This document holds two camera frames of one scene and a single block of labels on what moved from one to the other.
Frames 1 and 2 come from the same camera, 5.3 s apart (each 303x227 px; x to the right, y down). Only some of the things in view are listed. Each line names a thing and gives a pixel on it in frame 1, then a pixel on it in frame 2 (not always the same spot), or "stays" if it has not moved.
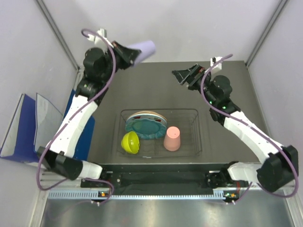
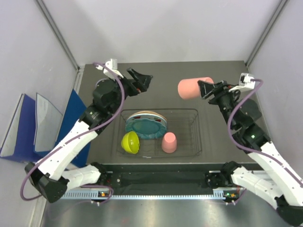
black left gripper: [127, 55] to [143, 81]
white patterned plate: [147, 116] stays
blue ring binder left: [19, 141] stays
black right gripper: [196, 74] to [219, 90]
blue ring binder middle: [48, 119] stays
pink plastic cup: [172, 141] to [189, 88]
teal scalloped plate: [146, 128] stays
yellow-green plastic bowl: [130, 142] stays
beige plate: [150, 112] stays
